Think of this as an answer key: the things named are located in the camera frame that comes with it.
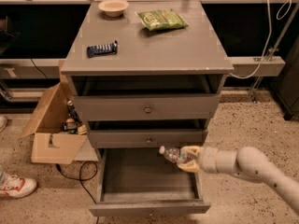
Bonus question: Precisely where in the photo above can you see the bottles inside cardboard box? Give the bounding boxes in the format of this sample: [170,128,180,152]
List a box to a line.
[63,101,87,135]

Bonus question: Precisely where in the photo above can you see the grey wooden drawer cabinet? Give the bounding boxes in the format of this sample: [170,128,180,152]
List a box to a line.
[62,1,233,138]

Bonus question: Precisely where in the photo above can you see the green chip bag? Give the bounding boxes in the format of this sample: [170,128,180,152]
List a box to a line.
[136,9,188,31]

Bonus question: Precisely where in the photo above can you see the white and red sneaker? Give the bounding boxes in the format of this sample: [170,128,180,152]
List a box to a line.
[0,171,37,198]

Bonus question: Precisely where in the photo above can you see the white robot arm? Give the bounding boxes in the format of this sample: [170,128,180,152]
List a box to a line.
[177,146,299,214]

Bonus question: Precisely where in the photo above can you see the open cardboard box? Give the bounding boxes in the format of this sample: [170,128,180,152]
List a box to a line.
[20,73,87,164]

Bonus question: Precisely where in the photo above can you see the grey open bottom drawer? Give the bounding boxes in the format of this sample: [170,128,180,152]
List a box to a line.
[90,148,210,217]

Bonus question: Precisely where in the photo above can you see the grey middle drawer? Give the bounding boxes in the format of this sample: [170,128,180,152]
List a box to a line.
[89,129,207,148]

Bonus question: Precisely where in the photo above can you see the grey top drawer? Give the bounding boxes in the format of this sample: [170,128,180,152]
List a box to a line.
[73,94,220,121]

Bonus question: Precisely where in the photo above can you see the white hanging cable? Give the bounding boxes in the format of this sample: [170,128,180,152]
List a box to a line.
[229,0,293,80]

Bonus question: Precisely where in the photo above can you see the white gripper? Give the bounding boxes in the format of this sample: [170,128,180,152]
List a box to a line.
[178,146,218,174]

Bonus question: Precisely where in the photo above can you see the dark blue snack bar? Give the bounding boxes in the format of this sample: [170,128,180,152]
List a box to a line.
[87,40,118,58]

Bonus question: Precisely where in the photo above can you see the clear plastic water bottle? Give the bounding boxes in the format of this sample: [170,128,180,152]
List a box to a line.
[159,146,193,164]

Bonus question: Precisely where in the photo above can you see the black floor cable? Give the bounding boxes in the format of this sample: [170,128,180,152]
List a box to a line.
[55,161,100,224]

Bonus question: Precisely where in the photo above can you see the dark cabinet at right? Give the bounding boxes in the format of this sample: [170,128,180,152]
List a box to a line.
[272,36,299,120]

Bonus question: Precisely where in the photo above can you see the beige paper bowl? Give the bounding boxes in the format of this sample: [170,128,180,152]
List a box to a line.
[98,0,129,18]

